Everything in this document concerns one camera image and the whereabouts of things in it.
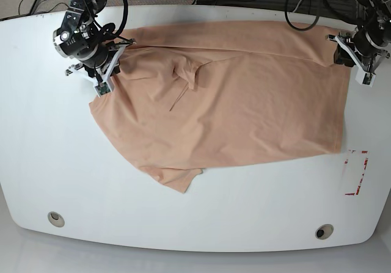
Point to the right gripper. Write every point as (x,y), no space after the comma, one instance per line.
(102,63)

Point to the table cable grommet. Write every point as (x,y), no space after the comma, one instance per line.
(56,219)
(324,231)

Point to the left table cable grommet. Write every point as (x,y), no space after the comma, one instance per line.
(56,219)

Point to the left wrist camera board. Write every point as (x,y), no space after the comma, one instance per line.
(365,78)

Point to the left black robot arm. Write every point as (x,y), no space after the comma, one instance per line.
(369,13)

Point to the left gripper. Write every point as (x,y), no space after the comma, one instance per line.
(366,48)

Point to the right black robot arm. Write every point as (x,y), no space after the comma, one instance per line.
(79,33)

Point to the red tape rectangle marking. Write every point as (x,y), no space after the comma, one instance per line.
(353,172)

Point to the right table cable grommet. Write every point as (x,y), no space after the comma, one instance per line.
(324,231)

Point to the peach t-shirt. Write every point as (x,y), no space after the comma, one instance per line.
(219,94)

